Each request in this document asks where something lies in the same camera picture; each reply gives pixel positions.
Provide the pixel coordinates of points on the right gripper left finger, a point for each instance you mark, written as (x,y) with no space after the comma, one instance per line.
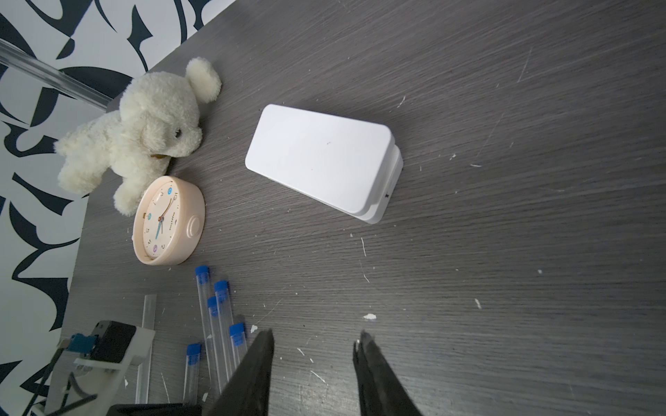
(248,392)

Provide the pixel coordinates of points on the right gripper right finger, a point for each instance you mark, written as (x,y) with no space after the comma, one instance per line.
(380,392)

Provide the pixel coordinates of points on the cream plush dog toy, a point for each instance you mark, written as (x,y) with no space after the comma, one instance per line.
(158,119)

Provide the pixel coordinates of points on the white rectangular box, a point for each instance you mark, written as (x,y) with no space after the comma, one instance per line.
(349,165)

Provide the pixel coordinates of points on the pink round alarm clock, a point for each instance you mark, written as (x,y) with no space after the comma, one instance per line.
(169,222)

